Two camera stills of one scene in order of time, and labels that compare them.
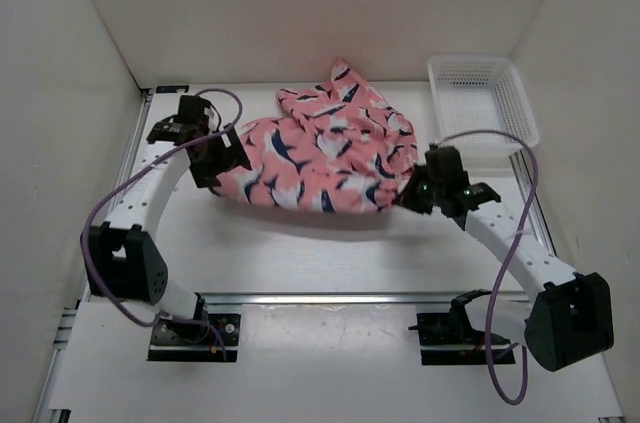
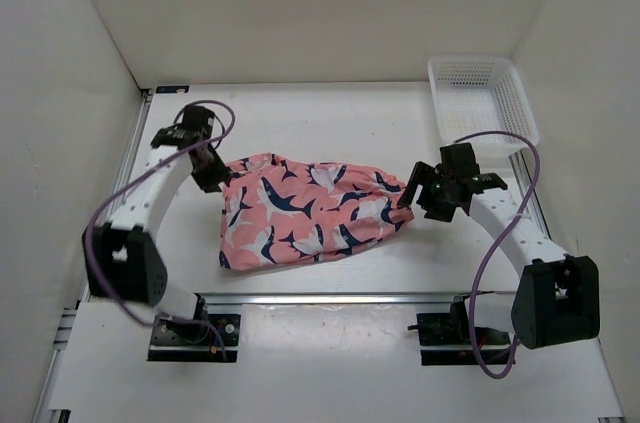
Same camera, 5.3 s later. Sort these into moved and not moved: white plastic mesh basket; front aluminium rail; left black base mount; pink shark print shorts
Moved: pink shark print shorts
Not moved: white plastic mesh basket; front aluminium rail; left black base mount
